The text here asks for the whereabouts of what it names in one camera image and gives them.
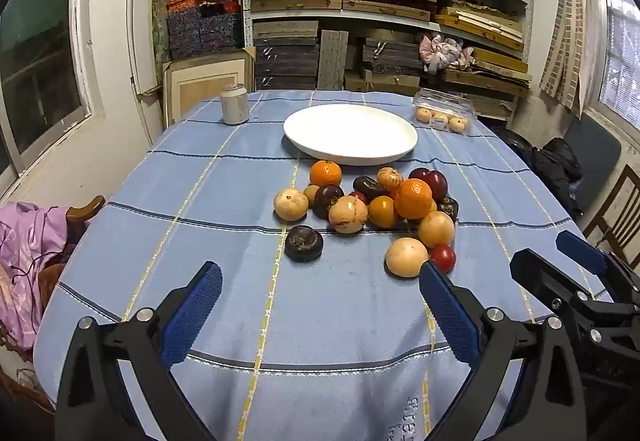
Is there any window with patterned glass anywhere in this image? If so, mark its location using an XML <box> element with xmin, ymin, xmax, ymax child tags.
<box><xmin>585</xmin><ymin>0</ymin><xmax>640</xmax><ymax>132</ymax></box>

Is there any dark purple round fruit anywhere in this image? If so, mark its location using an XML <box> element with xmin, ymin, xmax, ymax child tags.
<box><xmin>313</xmin><ymin>184</ymin><xmax>346</xmax><ymax>221</ymax></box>

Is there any purple cloth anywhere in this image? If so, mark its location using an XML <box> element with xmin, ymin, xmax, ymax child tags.
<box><xmin>0</xmin><ymin>202</ymin><xmax>76</xmax><ymax>362</ymax></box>

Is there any pink crumpled bundle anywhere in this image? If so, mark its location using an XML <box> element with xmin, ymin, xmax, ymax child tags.
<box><xmin>419</xmin><ymin>33</ymin><xmax>475</xmax><ymax>74</ymax></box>

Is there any stack of yellow flat boxes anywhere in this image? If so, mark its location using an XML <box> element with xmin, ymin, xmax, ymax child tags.
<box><xmin>429</xmin><ymin>0</ymin><xmax>533</xmax><ymax>89</ymax></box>

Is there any dark brown glossy fruit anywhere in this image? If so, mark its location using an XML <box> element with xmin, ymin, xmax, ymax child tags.
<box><xmin>352</xmin><ymin>175</ymin><xmax>388</xmax><ymax>202</ymax></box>

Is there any window with white frame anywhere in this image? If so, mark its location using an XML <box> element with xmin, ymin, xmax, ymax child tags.
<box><xmin>0</xmin><ymin>0</ymin><xmax>108</xmax><ymax>192</ymax></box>

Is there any white upright board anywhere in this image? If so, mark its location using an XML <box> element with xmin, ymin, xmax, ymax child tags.
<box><xmin>125</xmin><ymin>0</ymin><xmax>167</xmax><ymax>148</ymax></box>

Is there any white oval plate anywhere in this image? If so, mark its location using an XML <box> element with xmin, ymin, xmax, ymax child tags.
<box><xmin>283</xmin><ymin>104</ymin><xmax>419</xmax><ymax>166</ymax></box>

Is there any orange yellow tomato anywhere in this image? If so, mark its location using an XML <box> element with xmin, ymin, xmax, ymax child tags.
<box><xmin>367</xmin><ymin>196</ymin><xmax>399</xmax><ymax>229</ymax></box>

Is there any green marbled panel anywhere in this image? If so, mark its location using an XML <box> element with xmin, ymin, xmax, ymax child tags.
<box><xmin>151</xmin><ymin>0</ymin><xmax>173</xmax><ymax>72</ymax></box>

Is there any large dark red plum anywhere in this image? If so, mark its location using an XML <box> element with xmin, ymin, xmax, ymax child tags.
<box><xmin>424</xmin><ymin>170</ymin><xmax>449</xmax><ymax>202</ymax></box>

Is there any blue checked tablecloth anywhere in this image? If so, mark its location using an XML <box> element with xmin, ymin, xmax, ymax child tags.
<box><xmin>32</xmin><ymin>90</ymin><xmax>608</xmax><ymax>441</ymax></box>

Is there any large beige streaked fruit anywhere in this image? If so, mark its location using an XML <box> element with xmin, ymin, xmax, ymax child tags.
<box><xmin>327</xmin><ymin>195</ymin><xmax>370</xmax><ymax>235</ymax></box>

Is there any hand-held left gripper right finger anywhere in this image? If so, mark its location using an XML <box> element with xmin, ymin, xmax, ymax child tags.
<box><xmin>418</xmin><ymin>261</ymin><xmax>588</xmax><ymax>441</ymax></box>

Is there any stack of dark grey boxes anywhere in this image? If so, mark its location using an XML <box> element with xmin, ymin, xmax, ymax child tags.
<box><xmin>253</xmin><ymin>21</ymin><xmax>321</xmax><ymax>92</ymax></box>

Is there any wooden armchair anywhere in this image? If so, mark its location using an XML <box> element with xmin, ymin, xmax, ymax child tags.
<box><xmin>35</xmin><ymin>195</ymin><xmax>107</xmax><ymax>302</ymax></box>

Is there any stack of blue patterned boxes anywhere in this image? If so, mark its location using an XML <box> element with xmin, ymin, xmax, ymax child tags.
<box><xmin>166</xmin><ymin>0</ymin><xmax>245</xmax><ymax>62</ymax></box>

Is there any framed picture in cardboard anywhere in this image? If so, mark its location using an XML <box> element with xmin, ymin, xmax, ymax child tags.
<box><xmin>161</xmin><ymin>47</ymin><xmax>257</xmax><ymax>126</ymax></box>

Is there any dark fruit with gold pattern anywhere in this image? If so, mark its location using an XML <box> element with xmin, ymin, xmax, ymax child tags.
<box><xmin>437</xmin><ymin>196</ymin><xmax>460</xmax><ymax>224</ymax></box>

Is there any wooden slatted chair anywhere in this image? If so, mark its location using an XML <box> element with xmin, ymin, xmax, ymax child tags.
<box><xmin>582</xmin><ymin>165</ymin><xmax>640</xmax><ymax>272</ymax></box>

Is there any silver drink can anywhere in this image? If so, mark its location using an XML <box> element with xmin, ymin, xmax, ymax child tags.
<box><xmin>220</xmin><ymin>84</ymin><xmax>250</xmax><ymax>126</ymax></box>

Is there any beige round fruit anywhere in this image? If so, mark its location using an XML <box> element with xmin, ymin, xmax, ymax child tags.
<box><xmin>384</xmin><ymin>237</ymin><xmax>430</xmax><ymax>278</ymax></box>
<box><xmin>417</xmin><ymin>211</ymin><xmax>456</xmax><ymax>249</ymax></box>
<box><xmin>273</xmin><ymin>188</ymin><xmax>310</xmax><ymax>222</ymax></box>

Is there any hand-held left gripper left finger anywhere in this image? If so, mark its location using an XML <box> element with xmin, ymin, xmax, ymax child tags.
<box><xmin>54</xmin><ymin>261</ymin><xmax>223</xmax><ymax>441</ymax></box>

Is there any small orange tangerine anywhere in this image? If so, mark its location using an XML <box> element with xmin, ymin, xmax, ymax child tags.
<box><xmin>309</xmin><ymin>160</ymin><xmax>343</xmax><ymax>188</ymax></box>

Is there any clear plastic clamshell box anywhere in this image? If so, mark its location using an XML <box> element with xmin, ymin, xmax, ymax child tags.
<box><xmin>412</xmin><ymin>88</ymin><xmax>478</xmax><ymax>136</ymax></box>

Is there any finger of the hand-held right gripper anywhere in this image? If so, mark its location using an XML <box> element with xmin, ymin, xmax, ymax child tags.
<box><xmin>556</xmin><ymin>230</ymin><xmax>640</xmax><ymax>304</ymax></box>
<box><xmin>509</xmin><ymin>248</ymin><xmax>621</xmax><ymax>322</ymax></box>

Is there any orange striped beige fruit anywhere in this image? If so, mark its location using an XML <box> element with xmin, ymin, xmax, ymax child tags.
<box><xmin>376</xmin><ymin>167</ymin><xmax>405</xmax><ymax>192</ymax></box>

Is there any grey upright panel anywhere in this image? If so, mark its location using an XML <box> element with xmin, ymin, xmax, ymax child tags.
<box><xmin>318</xmin><ymin>29</ymin><xmax>350</xmax><ymax>90</ymax></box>

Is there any large orange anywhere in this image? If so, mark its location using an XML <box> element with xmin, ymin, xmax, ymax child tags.
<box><xmin>394</xmin><ymin>178</ymin><xmax>433</xmax><ymax>220</ymax></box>

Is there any beige checked curtain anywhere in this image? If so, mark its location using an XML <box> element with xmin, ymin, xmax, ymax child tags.
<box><xmin>539</xmin><ymin>0</ymin><xmax>603</xmax><ymax>119</ymax></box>

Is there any stack of dark brown boxes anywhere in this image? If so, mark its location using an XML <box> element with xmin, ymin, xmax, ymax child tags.
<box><xmin>344</xmin><ymin>37</ymin><xmax>426</xmax><ymax>96</ymax></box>

